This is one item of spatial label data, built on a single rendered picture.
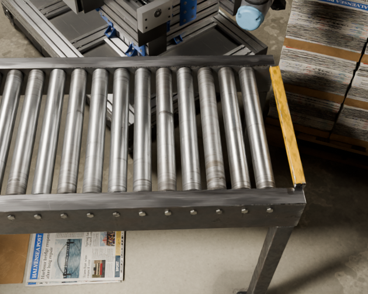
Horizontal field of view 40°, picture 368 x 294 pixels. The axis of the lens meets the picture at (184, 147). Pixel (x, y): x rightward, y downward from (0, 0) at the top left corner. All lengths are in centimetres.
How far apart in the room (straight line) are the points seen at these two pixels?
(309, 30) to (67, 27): 128
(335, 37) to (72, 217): 115
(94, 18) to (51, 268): 130
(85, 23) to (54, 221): 154
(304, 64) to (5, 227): 125
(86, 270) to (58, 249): 15
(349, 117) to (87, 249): 121
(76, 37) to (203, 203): 154
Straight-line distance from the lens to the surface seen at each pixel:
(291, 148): 137
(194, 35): 256
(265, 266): 163
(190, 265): 206
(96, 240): 211
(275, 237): 145
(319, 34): 193
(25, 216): 132
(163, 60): 159
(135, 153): 136
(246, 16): 143
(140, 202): 126
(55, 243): 214
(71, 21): 271
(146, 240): 211
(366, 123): 223
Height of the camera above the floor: 189
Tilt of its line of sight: 53 degrees down
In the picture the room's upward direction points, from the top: 3 degrees clockwise
